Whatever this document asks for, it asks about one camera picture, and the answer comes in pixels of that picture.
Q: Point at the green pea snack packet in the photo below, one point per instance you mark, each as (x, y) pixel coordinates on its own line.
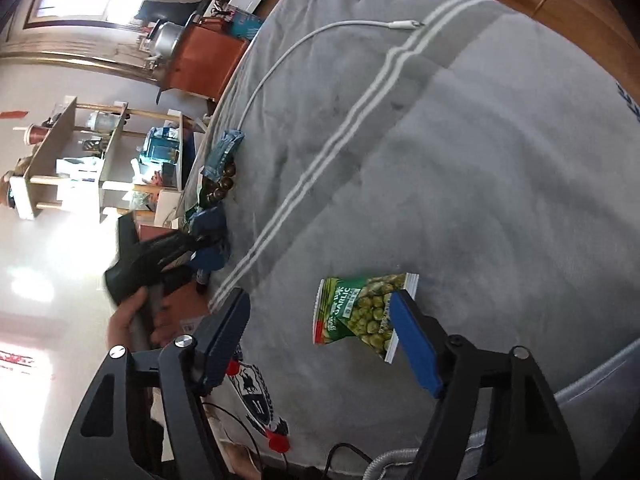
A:
(360, 310)

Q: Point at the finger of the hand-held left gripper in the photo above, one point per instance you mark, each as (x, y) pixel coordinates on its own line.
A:
(187, 249)

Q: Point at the aluminium kettle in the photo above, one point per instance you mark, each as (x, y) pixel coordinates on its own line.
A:
(164, 36)

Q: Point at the red-brown cabinet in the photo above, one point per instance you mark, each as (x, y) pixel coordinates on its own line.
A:
(205, 60)

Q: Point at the blue glass jar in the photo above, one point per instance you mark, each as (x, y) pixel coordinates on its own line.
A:
(160, 147)

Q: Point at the wooden shelf rack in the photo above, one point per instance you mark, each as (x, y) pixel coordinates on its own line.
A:
(55, 145)

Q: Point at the grey blanket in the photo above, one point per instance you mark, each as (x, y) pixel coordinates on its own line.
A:
(450, 160)

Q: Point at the pink box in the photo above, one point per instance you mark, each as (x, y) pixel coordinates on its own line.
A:
(182, 295)

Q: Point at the blue bag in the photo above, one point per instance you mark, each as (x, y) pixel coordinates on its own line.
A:
(245, 22)

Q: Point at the red drink cup with straw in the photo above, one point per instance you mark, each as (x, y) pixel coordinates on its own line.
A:
(32, 135)

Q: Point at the blue snack packet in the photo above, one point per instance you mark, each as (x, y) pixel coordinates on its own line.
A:
(210, 220)

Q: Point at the person's left hand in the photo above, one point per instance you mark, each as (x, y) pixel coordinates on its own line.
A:
(120, 322)

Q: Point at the teal snack packet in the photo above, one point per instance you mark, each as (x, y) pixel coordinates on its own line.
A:
(225, 150)

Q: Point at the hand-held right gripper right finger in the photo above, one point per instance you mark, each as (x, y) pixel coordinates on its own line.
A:
(415, 345)

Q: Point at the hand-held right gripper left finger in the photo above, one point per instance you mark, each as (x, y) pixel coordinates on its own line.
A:
(227, 335)

